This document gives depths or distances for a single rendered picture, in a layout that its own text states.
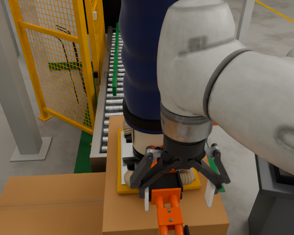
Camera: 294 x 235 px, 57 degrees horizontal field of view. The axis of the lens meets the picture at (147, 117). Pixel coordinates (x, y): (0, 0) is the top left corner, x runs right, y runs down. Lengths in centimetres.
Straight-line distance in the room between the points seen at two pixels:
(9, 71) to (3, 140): 93
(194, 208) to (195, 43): 69
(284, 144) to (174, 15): 20
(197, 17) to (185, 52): 4
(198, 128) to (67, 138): 235
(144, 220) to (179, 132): 53
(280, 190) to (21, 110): 187
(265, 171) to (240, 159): 114
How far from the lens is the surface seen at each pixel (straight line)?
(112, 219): 93
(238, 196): 226
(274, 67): 31
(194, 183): 99
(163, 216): 75
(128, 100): 85
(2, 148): 284
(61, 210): 148
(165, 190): 78
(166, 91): 39
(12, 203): 160
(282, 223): 176
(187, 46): 35
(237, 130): 31
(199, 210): 95
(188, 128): 42
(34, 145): 256
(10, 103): 234
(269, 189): 135
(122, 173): 100
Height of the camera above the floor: 172
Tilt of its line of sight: 37 degrees down
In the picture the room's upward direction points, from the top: straight up
